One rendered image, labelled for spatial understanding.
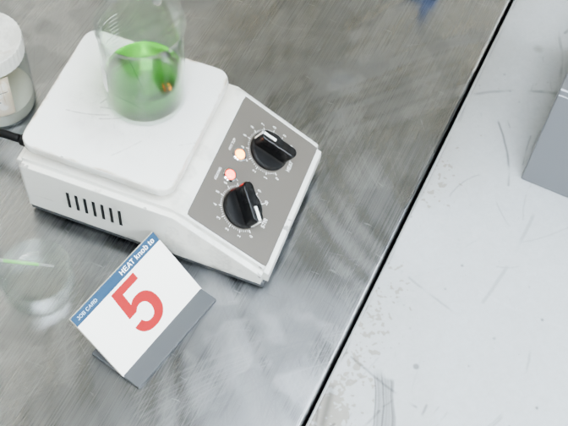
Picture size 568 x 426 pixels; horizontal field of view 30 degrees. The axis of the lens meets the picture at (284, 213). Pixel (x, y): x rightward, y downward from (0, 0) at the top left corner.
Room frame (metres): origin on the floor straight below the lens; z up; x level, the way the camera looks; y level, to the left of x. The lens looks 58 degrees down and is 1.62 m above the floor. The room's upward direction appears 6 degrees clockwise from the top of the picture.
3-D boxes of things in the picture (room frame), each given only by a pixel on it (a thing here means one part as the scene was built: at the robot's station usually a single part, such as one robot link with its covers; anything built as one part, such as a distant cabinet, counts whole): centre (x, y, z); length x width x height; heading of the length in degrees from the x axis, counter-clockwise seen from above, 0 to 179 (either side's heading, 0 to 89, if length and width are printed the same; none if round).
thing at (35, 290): (0.36, 0.18, 0.91); 0.06 x 0.06 x 0.02
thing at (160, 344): (0.34, 0.09, 0.92); 0.09 x 0.06 x 0.04; 149
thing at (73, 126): (0.47, 0.12, 0.98); 0.12 x 0.12 x 0.01; 75
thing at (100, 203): (0.47, 0.10, 0.94); 0.22 x 0.13 x 0.08; 75
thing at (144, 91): (0.49, 0.11, 1.03); 0.07 x 0.06 x 0.08; 157
